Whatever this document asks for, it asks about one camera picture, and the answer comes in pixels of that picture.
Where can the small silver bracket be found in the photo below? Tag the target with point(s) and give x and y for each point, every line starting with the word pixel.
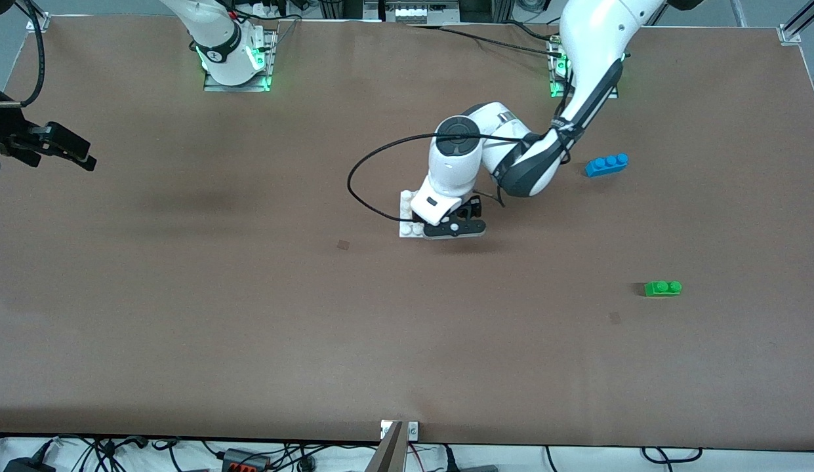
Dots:
pixel 412 431

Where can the green two-stud block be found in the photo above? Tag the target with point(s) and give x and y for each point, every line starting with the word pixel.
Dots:
pixel 663 288

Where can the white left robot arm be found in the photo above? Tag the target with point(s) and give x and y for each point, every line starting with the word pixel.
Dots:
pixel 597 46

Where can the black left camera mount bracket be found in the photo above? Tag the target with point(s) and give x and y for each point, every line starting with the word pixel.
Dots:
pixel 469 227

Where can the black power plug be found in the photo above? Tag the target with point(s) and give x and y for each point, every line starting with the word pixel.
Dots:
pixel 27 464

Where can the blue three-stud block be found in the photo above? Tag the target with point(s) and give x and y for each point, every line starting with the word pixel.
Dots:
pixel 606 165

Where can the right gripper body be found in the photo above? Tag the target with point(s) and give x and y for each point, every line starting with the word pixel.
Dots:
pixel 6 133

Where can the grey metal post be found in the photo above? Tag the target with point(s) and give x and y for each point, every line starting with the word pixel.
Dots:
pixel 388 452

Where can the silver corner bracket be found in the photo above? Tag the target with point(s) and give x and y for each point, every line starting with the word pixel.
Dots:
pixel 790 34
pixel 38 21

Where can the black adapter with orange buttons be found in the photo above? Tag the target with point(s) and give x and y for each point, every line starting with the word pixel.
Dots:
pixel 244 461

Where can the white studded base plate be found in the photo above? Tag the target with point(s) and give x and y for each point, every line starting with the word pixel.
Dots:
pixel 406 229

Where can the white power strip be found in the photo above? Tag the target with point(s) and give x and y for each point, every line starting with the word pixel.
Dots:
pixel 420 12

